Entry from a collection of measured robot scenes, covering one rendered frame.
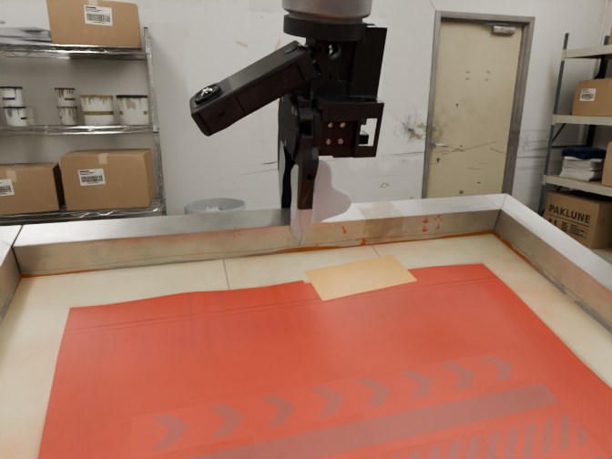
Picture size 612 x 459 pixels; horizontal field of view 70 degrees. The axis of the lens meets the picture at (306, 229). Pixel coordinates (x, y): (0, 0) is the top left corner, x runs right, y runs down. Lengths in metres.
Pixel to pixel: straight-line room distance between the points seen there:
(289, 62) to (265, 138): 3.26
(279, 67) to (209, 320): 0.22
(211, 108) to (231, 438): 0.25
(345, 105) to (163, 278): 0.23
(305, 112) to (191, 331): 0.21
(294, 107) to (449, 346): 0.24
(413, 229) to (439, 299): 0.10
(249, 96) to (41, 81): 3.32
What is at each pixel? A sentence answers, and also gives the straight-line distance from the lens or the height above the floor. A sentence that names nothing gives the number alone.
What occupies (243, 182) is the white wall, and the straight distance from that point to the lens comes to 3.65.
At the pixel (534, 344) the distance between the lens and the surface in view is 0.43.
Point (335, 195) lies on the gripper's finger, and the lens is 0.43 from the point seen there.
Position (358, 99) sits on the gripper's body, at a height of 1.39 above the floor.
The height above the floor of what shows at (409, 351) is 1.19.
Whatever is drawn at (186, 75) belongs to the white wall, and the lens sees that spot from 3.57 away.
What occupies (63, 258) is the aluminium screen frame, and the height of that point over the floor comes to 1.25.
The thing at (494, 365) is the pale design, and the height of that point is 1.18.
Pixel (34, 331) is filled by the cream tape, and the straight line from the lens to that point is 0.41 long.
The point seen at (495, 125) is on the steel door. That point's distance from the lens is 4.67.
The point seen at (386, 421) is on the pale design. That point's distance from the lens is 0.33.
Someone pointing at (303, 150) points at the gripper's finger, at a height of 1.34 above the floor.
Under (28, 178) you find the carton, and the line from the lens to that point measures 3.28.
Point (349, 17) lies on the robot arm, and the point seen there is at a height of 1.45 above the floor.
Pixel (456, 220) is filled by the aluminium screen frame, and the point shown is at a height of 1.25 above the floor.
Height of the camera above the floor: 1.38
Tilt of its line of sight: 16 degrees down
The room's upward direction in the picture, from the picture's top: straight up
